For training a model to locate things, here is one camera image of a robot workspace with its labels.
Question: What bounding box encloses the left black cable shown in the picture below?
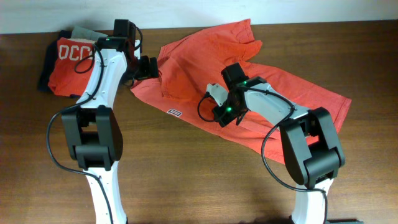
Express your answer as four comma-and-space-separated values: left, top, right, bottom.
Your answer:
45, 24, 144, 224

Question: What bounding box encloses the black cable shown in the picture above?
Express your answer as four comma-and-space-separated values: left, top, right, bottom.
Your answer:
197, 86, 329, 224
45, 24, 144, 224

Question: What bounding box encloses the right black cable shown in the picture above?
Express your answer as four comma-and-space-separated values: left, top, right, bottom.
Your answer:
197, 86, 329, 224

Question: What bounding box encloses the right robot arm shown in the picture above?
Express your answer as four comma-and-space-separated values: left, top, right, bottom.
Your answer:
206, 63, 345, 223

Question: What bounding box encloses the salmon red t-shirt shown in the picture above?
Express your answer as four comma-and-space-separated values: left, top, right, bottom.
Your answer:
131, 19, 351, 163

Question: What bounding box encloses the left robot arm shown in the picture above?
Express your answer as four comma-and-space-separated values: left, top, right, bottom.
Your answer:
59, 19, 159, 224

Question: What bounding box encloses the folded grey garment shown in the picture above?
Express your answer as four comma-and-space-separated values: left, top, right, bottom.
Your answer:
71, 26, 107, 41

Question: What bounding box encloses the folded navy blue garment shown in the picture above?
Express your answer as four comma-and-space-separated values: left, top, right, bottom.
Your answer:
37, 30, 80, 98

